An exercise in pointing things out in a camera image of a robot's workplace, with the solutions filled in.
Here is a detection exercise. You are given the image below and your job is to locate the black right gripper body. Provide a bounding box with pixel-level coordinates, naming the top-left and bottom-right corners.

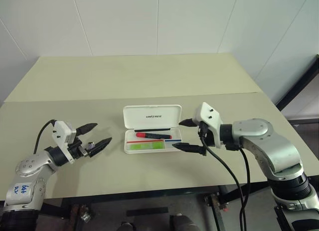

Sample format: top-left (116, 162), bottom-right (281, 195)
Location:
top-left (197, 122), bottom-right (215, 147)

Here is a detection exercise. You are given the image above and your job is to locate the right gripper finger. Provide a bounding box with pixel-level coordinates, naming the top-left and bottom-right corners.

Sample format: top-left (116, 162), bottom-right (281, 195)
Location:
top-left (178, 117), bottom-right (195, 128)
top-left (172, 142), bottom-right (207, 157)

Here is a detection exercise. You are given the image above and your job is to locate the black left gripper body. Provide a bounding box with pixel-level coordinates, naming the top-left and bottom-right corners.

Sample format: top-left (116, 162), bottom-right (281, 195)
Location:
top-left (67, 138), bottom-right (90, 160)

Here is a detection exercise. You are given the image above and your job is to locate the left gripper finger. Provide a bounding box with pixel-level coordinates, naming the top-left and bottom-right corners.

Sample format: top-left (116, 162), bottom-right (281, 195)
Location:
top-left (88, 137), bottom-right (112, 158)
top-left (75, 122), bottom-right (98, 137)

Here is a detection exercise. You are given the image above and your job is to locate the red and black marker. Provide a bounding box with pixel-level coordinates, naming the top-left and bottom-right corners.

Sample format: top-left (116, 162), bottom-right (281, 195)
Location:
top-left (135, 132), bottom-right (173, 140)

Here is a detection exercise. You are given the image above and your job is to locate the green eraser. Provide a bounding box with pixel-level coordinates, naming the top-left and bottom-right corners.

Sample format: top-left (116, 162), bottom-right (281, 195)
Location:
top-left (129, 141), bottom-right (165, 151)

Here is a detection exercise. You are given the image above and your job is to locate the white open pencil case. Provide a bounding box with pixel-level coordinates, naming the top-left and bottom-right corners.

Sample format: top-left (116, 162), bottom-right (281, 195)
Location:
top-left (122, 104), bottom-right (183, 155)

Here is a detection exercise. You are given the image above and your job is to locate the red and metal clamp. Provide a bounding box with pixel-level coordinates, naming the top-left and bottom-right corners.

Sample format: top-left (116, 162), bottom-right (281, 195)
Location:
top-left (205, 193), bottom-right (229, 214)

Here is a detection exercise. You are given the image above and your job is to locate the rusty brown metal bar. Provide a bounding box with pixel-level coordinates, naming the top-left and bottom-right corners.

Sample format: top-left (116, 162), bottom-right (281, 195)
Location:
top-left (70, 203), bottom-right (81, 231)

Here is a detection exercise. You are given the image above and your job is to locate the large dark rounded shape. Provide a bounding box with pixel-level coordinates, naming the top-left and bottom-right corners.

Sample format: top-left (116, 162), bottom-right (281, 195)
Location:
top-left (168, 214), bottom-right (190, 231)

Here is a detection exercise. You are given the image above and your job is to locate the black flat strip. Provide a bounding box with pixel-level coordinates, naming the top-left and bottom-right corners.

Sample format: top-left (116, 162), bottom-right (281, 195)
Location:
top-left (126, 207), bottom-right (169, 217)

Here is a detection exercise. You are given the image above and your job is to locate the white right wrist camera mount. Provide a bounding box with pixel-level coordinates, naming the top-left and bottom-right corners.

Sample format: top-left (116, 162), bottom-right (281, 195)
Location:
top-left (193, 102), bottom-right (223, 149)

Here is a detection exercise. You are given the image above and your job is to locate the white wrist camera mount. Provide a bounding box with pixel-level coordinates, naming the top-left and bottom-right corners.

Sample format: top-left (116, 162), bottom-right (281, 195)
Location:
top-left (52, 120), bottom-right (77, 165)
top-left (193, 102), bottom-right (223, 149)

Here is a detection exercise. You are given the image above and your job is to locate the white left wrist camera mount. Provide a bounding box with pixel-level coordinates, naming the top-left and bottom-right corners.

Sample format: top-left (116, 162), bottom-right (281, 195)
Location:
top-left (52, 120), bottom-right (77, 165)

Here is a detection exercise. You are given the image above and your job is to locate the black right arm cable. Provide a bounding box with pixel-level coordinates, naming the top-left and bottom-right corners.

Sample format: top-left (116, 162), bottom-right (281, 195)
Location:
top-left (198, 122), bottom-right (251, 231)

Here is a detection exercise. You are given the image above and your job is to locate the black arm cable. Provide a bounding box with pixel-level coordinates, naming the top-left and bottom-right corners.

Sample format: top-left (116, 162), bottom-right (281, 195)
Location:
top-left (33, 119), bottom-right (56, 157)
top-left (198, 122), bottom-right (251, 231)

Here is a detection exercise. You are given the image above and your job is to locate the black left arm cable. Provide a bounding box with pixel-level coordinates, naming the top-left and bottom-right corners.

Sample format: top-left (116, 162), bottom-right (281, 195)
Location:
top-left (33, 119), bottom-right (56, 157)

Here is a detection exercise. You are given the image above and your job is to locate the black table frame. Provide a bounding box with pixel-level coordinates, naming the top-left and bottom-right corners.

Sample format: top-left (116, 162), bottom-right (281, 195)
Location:
top-left (37, 182), bottom-right (277, 231)

